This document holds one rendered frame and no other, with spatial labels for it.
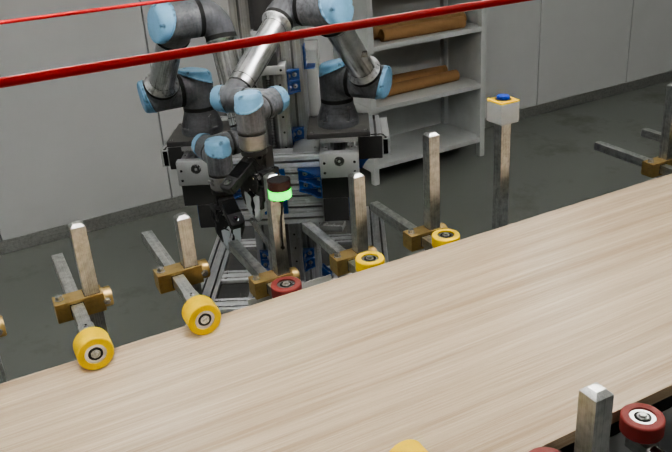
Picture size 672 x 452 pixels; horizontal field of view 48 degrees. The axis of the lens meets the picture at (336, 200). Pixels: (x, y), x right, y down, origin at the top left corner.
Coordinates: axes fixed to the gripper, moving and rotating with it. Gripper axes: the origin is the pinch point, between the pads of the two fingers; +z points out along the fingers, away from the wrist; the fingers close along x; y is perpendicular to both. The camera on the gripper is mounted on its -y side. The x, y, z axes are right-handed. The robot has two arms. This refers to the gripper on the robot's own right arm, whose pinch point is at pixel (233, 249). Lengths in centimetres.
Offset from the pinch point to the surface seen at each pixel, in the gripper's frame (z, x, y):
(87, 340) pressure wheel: -15, 51, -52
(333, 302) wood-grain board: -8, -6, -56
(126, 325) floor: 83, 21, 114
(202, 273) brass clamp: -12.1, 18.7, -31.4
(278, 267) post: -6.9, -2.6, -30.5
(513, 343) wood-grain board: -8, -32, -93
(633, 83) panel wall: 77, -446, 246
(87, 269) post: -21, 46, -30
